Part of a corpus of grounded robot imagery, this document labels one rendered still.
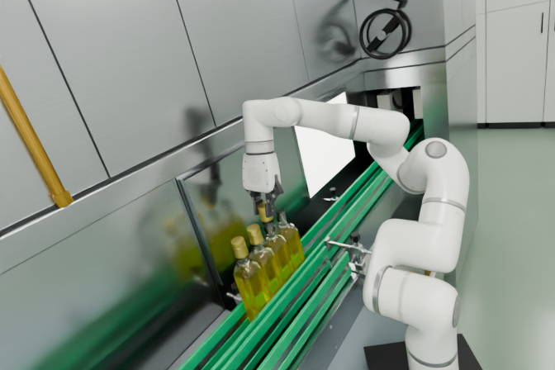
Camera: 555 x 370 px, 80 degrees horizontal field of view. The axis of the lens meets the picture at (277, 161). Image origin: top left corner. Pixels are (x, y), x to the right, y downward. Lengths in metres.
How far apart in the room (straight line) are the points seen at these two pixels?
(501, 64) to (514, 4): 0.58
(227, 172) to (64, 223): 0.42
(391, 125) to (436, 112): 0.90
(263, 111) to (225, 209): 0.32
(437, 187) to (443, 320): 0.25
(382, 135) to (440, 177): 0.16
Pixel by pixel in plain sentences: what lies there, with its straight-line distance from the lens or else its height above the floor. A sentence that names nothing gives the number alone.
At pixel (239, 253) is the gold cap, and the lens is 0.85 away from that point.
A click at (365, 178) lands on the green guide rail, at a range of 1.50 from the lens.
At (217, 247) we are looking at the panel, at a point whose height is 1.10.
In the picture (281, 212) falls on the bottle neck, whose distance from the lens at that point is 0.95.
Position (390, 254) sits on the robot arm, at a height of 1.14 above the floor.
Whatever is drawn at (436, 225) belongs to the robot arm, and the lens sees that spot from 0.73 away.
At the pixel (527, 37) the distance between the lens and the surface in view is 4.37.
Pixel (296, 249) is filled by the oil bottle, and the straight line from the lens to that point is 1.01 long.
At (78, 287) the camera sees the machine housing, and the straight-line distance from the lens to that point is 0.84.
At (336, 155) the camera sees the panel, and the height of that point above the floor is 1.07.
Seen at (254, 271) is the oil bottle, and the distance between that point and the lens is 0.88.
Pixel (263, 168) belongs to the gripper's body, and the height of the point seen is 1.30.
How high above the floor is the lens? 1.60
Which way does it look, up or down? 21 degrees down
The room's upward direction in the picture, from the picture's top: 14 degrees counter-clockwise
